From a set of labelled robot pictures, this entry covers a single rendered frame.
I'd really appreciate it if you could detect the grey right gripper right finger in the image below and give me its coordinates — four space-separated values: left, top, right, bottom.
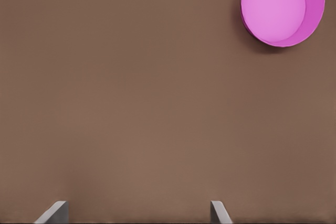
210 200 233 223

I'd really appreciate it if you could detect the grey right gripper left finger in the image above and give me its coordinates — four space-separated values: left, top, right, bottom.
33 200 69 224

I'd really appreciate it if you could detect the pink round cup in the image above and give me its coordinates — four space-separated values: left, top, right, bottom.
240 0 326 48

